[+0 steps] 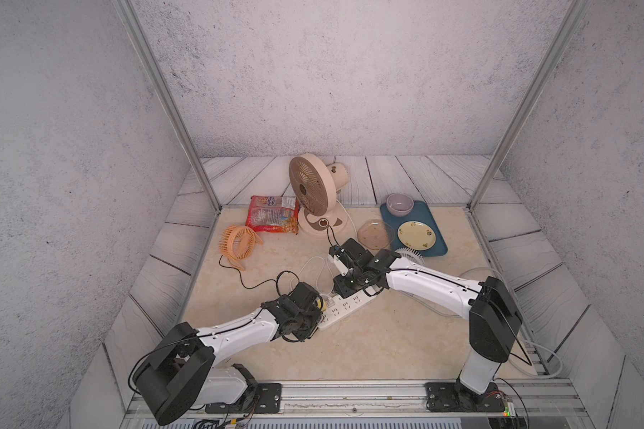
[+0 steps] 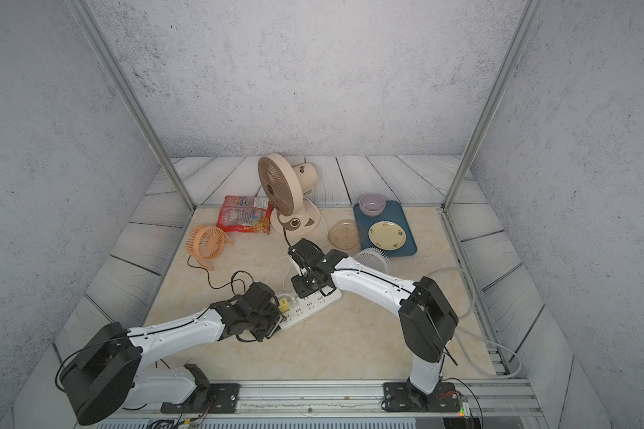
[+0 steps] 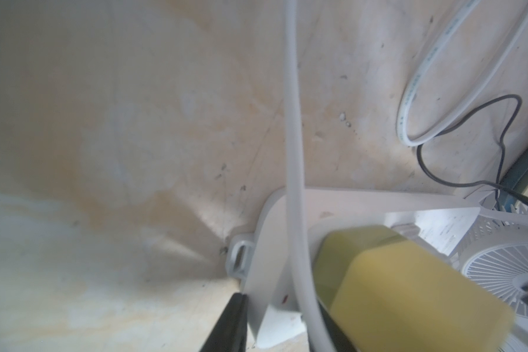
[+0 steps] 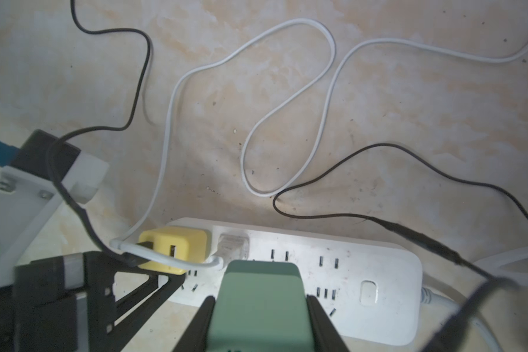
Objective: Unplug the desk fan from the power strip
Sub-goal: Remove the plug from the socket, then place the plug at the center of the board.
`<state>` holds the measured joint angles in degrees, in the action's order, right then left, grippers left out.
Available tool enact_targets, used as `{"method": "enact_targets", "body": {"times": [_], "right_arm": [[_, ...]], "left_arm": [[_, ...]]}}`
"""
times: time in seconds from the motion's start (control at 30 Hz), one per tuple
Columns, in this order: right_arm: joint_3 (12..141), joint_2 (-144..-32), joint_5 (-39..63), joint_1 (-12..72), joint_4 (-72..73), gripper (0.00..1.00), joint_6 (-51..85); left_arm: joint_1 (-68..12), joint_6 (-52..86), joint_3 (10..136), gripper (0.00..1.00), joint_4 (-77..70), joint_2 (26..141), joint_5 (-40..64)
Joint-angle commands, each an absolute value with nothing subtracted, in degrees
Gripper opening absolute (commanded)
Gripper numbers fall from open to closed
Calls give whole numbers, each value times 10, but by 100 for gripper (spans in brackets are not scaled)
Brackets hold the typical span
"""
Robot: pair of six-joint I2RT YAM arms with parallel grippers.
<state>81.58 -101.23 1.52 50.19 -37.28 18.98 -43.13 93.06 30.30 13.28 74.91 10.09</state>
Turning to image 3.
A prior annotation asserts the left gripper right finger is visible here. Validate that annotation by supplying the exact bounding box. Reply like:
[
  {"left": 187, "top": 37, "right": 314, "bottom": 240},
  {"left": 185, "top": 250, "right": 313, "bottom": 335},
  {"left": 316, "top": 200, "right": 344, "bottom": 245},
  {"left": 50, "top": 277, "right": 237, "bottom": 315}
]
[{"left": 319, "top": 304, "right": 358, "bottom": 352}]

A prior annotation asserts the white small USB fan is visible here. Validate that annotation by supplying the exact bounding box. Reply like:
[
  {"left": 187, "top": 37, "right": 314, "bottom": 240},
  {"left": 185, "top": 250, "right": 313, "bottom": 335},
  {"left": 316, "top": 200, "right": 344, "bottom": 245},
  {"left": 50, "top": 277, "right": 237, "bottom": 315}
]
[{"left": 452, "top": 205, "right": 528, "bottom": 351}]

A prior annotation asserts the teal tray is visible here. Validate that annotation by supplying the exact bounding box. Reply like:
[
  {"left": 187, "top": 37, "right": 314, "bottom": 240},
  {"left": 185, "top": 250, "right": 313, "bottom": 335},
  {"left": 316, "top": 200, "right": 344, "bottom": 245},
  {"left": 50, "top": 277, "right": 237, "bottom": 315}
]
[{"left": 496, "top": 130, "right": 528, "bottom": 212}]

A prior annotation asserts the white desk fan cable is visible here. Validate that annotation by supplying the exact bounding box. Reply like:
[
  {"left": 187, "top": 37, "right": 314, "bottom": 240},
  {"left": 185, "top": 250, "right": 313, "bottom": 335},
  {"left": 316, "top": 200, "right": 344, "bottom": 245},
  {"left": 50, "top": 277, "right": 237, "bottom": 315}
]
[{"left": 283, "top": 0, "right": 528, "bottom": 352}]

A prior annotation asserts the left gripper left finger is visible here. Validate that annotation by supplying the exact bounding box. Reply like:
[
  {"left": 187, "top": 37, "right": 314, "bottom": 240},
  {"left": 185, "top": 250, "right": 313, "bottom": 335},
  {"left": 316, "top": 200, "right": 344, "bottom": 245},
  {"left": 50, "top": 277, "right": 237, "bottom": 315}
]
[{"left": 199, "top": 293, "right": 249, "bottom": 352}]

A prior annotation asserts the yellow USB charger plug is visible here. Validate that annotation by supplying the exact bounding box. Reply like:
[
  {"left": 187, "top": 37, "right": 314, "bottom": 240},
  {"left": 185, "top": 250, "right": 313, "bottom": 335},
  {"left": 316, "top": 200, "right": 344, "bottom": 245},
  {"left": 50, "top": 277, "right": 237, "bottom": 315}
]
[{"left": 313, "top": 226, "right": 515, "bottom": 351}]

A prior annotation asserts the white power strip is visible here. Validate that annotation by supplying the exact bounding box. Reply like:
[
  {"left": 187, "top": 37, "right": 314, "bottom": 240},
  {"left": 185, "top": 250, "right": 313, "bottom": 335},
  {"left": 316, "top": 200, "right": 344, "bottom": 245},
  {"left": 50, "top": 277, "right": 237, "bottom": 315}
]
[{"left": 225, "top": 188, "right": 480, "bottom": 350}]

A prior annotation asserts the black cable of white fan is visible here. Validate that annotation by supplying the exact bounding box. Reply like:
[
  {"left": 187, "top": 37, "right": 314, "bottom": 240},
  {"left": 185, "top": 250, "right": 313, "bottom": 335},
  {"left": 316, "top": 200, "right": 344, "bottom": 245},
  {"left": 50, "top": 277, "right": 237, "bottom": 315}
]
[{"left": 416, "top": 94, "right": 528, "bottom": 216}]

